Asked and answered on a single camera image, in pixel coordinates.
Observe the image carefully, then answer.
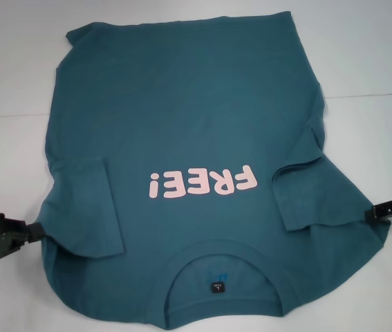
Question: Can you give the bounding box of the teal t-shirt with pink print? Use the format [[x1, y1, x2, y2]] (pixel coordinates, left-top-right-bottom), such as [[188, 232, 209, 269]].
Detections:
[[36, 12, 392, 328]]

